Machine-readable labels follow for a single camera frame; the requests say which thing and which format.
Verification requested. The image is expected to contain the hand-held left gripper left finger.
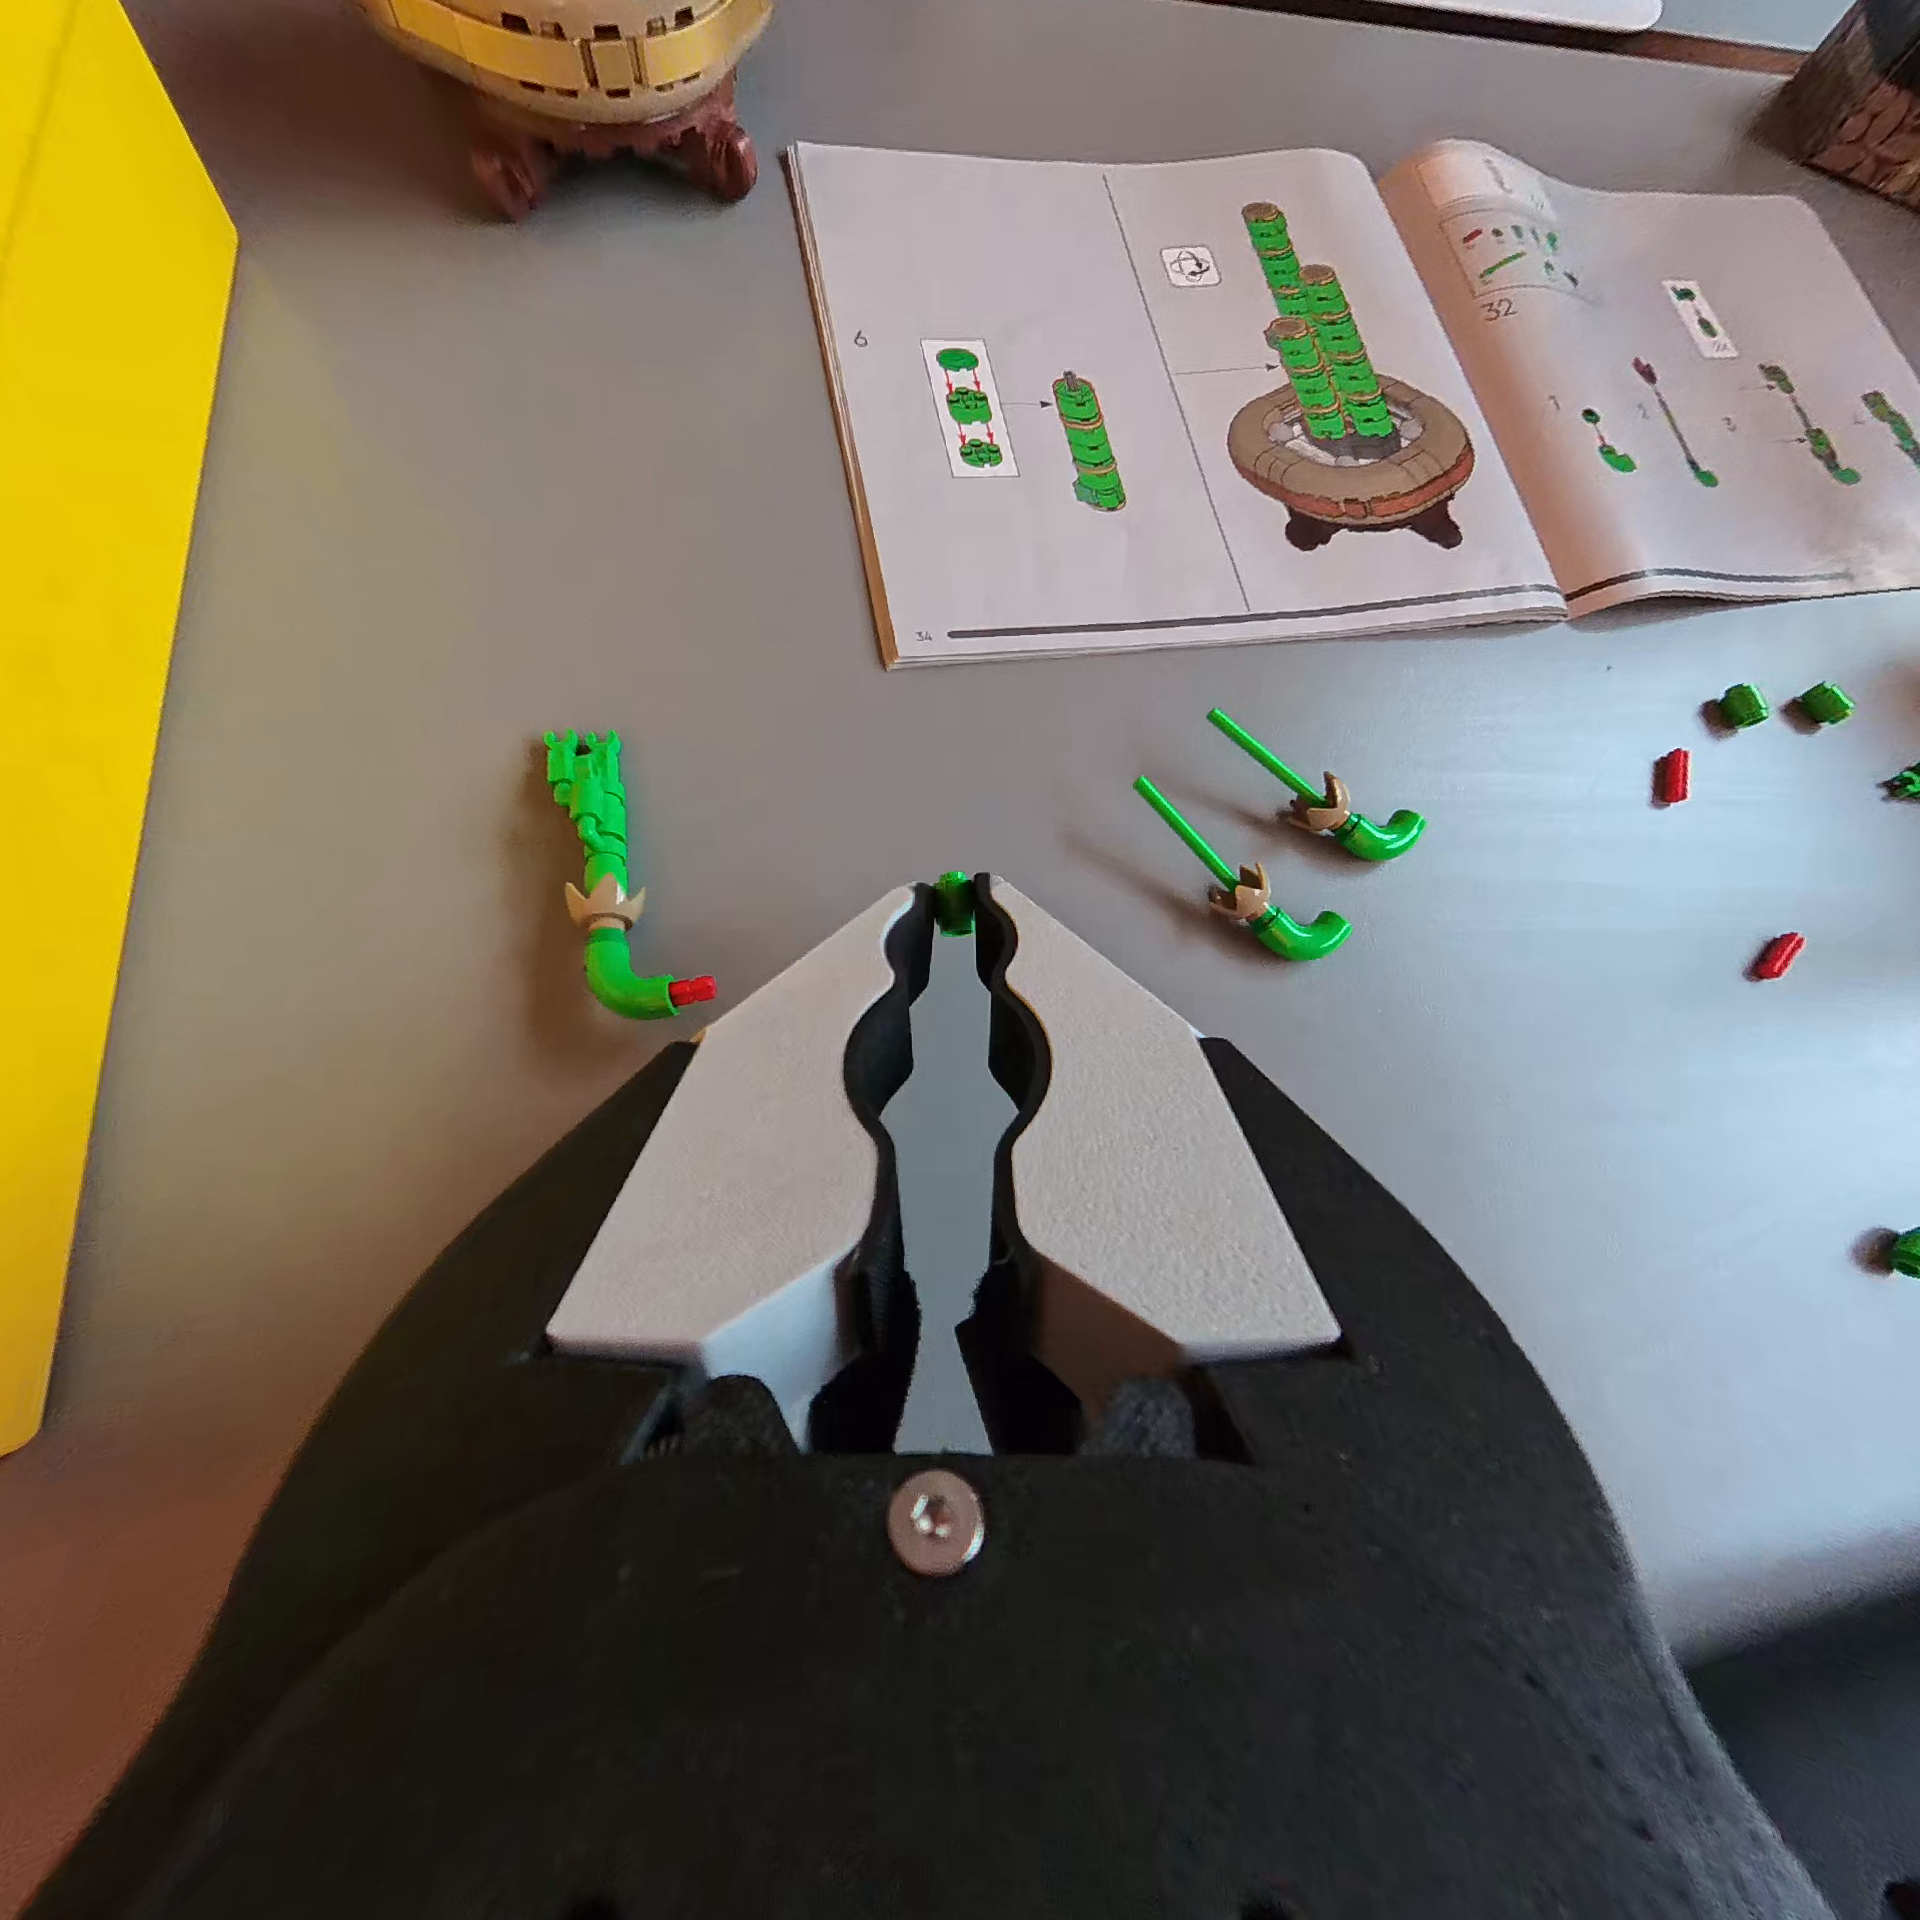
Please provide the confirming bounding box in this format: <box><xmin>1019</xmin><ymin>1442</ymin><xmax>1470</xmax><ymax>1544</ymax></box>
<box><xmin>547</xmin><ymin>882</ymin><xmax>936</xmax><ymax>1454</ymax></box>

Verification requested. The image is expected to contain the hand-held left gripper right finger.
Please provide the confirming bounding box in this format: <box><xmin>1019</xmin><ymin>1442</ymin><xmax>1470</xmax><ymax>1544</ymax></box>
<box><xmin>960</xmin><ymin>872</ymin><xmax>1343</xmax><ymax>1454</ymax></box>

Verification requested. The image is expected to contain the green lego stem with pin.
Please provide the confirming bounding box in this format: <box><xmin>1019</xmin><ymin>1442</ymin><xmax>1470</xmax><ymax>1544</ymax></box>
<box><xmin>545</xmin><ymin>728</ymin><xmax>720</xmax><ymax>1024</ymax></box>

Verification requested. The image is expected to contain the green lego stem with bar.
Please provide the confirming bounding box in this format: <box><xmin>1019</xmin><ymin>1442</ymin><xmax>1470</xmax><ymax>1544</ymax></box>
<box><xmin>1133</xmin><ymin>774</ymin><xmax>1353</xmax><ymax>964</ymax></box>
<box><xmin>1207</xmin><ymin>708</ymin><xmax>1427</xmax><ymax>864</ymax></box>

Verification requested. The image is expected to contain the lego instruction booklet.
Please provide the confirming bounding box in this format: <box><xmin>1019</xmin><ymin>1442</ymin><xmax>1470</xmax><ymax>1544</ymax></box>
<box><xmin>785</xmin><ymin>138</ymin><xmax>1920</xmax><ymax>672</ymax></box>

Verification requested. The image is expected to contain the lego bamboo pot model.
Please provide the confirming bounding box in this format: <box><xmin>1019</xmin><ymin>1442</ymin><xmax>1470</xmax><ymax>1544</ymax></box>
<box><xmin>352</xmin><ymin>0</ymin><xmax>782</xmax><ymax>223</ymax></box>

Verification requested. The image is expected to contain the black lego set box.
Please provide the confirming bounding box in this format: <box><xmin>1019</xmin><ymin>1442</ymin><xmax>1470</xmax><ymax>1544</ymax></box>
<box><xmin>1751</xmin><ymin>0</ymin><xmax>1920</xmax><ymax>212</ymax></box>

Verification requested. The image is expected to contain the yellow plastic bin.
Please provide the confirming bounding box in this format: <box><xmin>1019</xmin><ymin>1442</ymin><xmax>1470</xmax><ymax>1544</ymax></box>
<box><xmin>0</xmin><ymin>0</ymin><xmax>241</xmax><ymax>1455</ymax></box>

